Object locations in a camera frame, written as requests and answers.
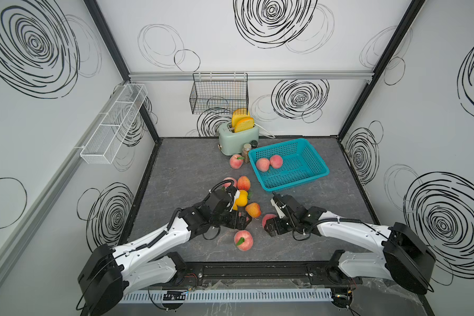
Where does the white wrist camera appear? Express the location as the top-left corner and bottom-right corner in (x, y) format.
(225, 186), (240, 211)
(271, 192), (292, 219)

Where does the yellow toast slice left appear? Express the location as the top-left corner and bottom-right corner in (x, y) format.
(231, 108), (250, 128)

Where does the teal plastic basket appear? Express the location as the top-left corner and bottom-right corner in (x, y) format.
(249, 138), (330, 192)

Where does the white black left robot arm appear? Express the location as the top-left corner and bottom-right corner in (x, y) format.
(76, 203), (247, 315)

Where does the pink peach front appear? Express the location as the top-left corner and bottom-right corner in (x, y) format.
(234, 230), (254, 251)

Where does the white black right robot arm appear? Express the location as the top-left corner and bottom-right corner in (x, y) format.
(263, 206), (437, 295)

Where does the black corner frame post right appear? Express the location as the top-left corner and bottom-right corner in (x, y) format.
(338, 0), (426, 142)

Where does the orange wrinkled peach lower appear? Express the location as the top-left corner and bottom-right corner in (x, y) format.
(245, 202), (261, 219)

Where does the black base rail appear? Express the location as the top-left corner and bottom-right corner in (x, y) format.
(174, 261), (363, 287)

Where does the black corner frame post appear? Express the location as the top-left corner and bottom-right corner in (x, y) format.
(84, 0), (161, 144)
(338, 0), (426, 142)

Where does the glass spice jar silver lid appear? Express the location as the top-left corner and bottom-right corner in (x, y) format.
(242, 143), (252, 163)

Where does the white wire wall shelf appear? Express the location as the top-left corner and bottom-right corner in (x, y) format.
(80, 83), (147, 165)

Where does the pink peach centre pile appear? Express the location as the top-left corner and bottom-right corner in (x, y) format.
(236, 213), (252, 230)

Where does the yellow toast slice right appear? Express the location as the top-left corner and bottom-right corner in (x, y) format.
(234, 117), (255, 133)

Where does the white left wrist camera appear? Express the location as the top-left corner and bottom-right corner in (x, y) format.
(225, 186), (240, 211)

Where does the black wire hanging basket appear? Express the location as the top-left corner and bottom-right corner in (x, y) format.
(189, 72), (250, 115)

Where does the yellow peach upper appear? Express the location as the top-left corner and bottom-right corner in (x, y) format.
(235, 190), (250, 207)

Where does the grey horizontal wall rail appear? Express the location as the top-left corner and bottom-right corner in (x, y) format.
(129, 71), (374, 82)

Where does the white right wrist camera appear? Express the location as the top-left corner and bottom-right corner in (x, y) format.
(271, 192), (292, 219)

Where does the mint green toaster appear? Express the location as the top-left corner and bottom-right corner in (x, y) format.
(217, 122), (259, 156)

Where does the orange wrinkled peach upper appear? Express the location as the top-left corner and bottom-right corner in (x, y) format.
(237, 176), (251, 192)

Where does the yellow toast slice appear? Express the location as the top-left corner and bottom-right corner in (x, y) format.
(234, 117), (255, 133)
(231, 108), (250, 128)

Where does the orange wrinkled peach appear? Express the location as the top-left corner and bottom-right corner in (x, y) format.
(237, 176), (251, 192)
(245, 202), (261, 219)

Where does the white toaster power cable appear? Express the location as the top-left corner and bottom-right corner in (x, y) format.
(253, 123), (277, 140)

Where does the white slotted cable duct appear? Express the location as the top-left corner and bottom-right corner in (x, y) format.
(121, 288), (334, 304)

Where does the black corner frame post left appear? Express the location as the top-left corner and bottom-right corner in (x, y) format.
(84, 0), (161, 144)

